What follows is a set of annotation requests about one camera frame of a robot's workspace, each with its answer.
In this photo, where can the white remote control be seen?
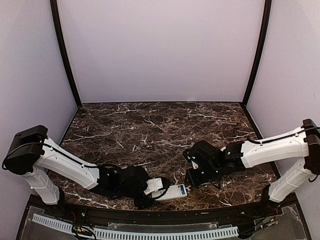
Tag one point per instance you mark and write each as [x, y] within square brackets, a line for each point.
[173, 192]

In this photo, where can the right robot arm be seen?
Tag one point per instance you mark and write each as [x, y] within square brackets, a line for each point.
[210, 163]

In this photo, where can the blue battery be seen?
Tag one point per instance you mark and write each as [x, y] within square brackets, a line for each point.
[183, 189]

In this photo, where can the black front table rail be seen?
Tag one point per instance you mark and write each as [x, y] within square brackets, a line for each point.
[89, 208]

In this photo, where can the black frame post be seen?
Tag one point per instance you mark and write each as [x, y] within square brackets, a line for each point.
[63, 52]
[258, 52]

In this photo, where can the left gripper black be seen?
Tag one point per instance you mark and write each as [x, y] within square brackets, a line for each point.
[144, 203]

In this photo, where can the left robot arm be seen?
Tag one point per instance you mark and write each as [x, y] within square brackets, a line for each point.
[32, 152]

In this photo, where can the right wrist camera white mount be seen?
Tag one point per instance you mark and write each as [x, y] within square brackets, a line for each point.
[194, 165]

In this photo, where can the right black frame post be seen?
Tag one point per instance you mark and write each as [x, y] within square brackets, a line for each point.
[258, 52]

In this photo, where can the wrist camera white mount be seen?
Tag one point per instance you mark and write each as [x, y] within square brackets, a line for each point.
[194, 165]
[156, 186]

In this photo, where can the left black frame post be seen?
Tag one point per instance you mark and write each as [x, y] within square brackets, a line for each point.
[63, 52]

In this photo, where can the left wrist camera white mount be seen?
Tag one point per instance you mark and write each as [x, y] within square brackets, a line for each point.
[156, 186]

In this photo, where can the white slotted cable duct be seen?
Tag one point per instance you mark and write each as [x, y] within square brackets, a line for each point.
[137, 233]

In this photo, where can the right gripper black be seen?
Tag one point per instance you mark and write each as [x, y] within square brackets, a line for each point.
[194, 180]

